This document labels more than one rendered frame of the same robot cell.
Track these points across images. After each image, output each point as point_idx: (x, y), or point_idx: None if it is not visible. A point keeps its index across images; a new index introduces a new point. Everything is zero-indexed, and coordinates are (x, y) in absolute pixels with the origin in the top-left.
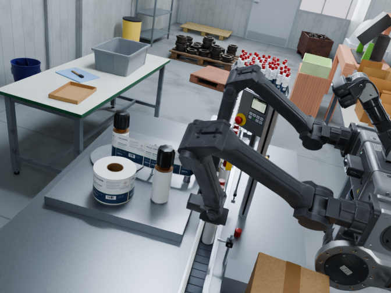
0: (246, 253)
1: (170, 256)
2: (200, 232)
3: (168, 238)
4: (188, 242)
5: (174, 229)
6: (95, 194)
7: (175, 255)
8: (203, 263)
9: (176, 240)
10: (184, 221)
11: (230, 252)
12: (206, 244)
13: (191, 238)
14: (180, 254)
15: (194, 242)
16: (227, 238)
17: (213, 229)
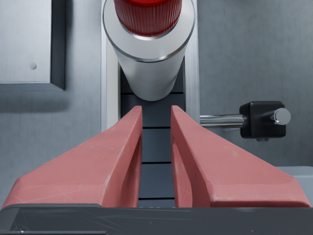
0: (294, 52)
1: (46, 162)
2: (112, 67)
3: (15, 90)
4: (88, 77)
5: (12, 70)
6: None
7: (60, 154)
8: (162, 195)
9: (45, 91)
10: (40, 10)
11: (238, 66)
12: (153, 101)
13: (95, 54)
14: (77, 144)
15: (104, 106)
16: (253, 113)
17: (167, 80)
